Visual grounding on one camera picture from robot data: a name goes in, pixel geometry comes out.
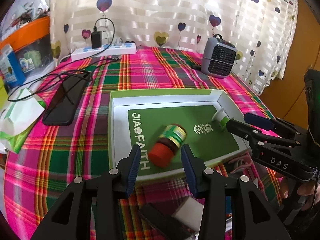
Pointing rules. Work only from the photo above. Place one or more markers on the blue white carton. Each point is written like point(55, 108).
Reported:
point(10, 67)

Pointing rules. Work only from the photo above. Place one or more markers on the white power strip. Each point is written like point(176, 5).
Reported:
point(123, 49)

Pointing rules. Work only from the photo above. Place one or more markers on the black charger adapter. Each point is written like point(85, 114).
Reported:
point(96, 38)

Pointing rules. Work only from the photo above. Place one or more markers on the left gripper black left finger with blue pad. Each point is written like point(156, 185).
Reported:
point(70, 216)

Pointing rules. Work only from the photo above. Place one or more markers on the brown bottle red cap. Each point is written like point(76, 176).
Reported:
point(167, 145)

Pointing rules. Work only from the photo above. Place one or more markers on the wooden cabinet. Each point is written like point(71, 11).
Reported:
point(286, 98)

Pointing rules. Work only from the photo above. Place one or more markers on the pink clip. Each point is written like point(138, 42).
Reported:
point(240, 163)

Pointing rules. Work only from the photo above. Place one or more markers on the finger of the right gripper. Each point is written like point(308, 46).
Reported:
point(245, 132)
point(260, 122)

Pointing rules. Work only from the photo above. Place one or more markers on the orange black storage bin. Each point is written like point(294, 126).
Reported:
point(31, 44)

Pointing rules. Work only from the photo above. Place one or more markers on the grey mini heater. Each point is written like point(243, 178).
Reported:
point(218, 57)

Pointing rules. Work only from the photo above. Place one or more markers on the black grey lighter device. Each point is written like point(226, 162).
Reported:
point(168, 226)

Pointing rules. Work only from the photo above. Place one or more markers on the green white tissue pack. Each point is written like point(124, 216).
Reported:
point(18, 118)

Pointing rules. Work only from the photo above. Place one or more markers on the green white cardboard box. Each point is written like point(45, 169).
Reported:
point(161, 121)

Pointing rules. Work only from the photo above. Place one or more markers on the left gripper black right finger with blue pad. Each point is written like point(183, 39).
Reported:
point(252, 216)

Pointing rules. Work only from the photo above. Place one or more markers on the person's hand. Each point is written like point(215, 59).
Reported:
point(306, 189)

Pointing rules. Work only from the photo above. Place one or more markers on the heart pattern curtain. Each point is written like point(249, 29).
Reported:
point(261, 30)

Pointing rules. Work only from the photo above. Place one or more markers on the white plug adapter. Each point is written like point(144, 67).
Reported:
point(190, 214)

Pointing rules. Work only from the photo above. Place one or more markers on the black smartphone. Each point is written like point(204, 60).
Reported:
point(62, 108)

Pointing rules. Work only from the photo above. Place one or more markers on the white bottle green cap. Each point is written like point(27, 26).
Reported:
point(221, 118)

